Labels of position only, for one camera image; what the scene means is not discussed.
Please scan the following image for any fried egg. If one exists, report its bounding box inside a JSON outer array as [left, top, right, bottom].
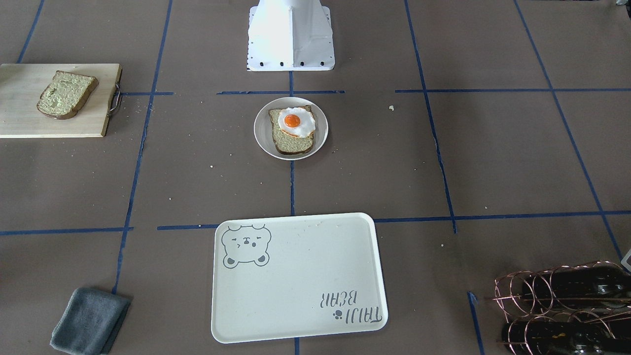
[[276, 106, 316, 139]]

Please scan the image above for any wooden cutting board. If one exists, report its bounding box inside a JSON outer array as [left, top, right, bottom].
[[0, 64, 122, 139]]

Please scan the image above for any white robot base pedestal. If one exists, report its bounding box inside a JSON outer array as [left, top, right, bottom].
[[246, 0, 336, 71]]

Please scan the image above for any dark wine bottle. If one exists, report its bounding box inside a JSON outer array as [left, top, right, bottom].
[[522, 263, 631, 310], [501, 321, 631, 355]]

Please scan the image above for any grey folded cloth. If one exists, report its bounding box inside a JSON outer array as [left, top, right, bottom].
[[50, 287, 131, 355]]

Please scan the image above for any upper dark wine bottle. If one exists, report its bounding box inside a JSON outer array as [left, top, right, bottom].
[[522, 263, 631, 310]]

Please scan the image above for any bread slice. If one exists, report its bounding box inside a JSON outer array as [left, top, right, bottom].
[[36, 71, 99, 120], [269, 105, 314, 155]]

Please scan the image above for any beige round plate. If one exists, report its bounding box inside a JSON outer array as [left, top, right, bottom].
[[254, 97, 329, 160]]

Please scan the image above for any lower dark wine bottle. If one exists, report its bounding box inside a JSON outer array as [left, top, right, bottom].
[[501, 321, 631, 355]]

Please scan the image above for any beige bear tray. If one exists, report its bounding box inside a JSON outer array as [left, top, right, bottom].
[[211, 212, 388, 344]]

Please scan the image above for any copper wire bottle rack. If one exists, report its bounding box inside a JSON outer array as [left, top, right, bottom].
[[492, 261, 631, 355]]

